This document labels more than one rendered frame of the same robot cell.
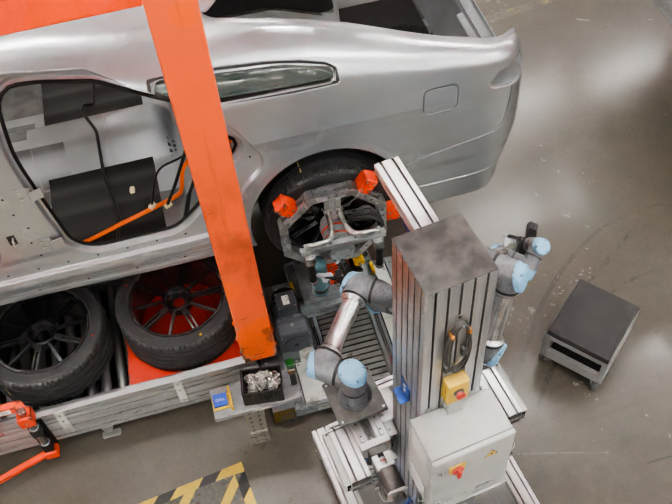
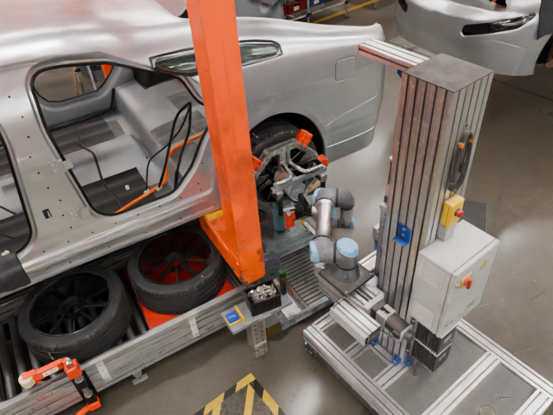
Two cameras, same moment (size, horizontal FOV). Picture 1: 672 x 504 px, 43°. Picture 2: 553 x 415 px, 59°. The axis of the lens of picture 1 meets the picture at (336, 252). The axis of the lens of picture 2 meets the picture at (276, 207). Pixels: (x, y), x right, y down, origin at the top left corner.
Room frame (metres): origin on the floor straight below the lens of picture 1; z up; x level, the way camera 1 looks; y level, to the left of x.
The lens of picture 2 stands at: (0.09, 0.86, 2.90)
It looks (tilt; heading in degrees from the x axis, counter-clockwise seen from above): 40 degrees down; 343
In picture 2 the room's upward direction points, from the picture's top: 5 degrees counter-clockwise
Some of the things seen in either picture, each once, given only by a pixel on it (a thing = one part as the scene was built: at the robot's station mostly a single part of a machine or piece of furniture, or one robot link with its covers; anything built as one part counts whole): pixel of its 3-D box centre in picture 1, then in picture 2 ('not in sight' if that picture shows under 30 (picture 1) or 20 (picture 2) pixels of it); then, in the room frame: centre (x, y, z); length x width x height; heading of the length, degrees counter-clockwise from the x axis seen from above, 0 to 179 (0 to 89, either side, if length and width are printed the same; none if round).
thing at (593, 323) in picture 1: (587, 334); (458, 230); (2.30, -1.31, 0.17); 0.43 x 0.36 x 0.34; 141
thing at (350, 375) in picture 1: (351, 376); (346, 252); (1.73, -0.02, 0.98); 0.13 x 0.12 x 0.14; 63
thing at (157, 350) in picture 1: (180, 307); (178, 268); (2.57, 0.86, 0.39); 0.66 x 0.66 x 0.24
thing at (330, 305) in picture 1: (332, 281); (276, 237); (2.83, 0.03, 0.13); 0.50 x 0.36 x 0.10; 101
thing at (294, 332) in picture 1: (289, 319); (258, 262); (2.52, 0.29, 0.26); 0.42 x 0.18 x 0.35; 11
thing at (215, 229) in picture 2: not in sight; (223, 225); (2.54, 0.50, 0.69); 0.52 x 0.17 x 0.35; 11
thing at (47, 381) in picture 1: (47, 341); (76, 313); (2.44, 1.56, 0.39); 0.66 x 0.66 x 0.24
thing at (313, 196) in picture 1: (333, 225); (283, 177); (2.67, 0.00, 0.85); 0.54 x 0.07 x 0.54; 101
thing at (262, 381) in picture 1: (262, 384); (262, 297); (1.99, 0.42, 0.51); 0.20 x 0.14 x 0.13; 93
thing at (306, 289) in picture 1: (330, 261); (276, 220); (2.83, 0.03, 0.32); 0.40 x 0.30 x 0.28; 101
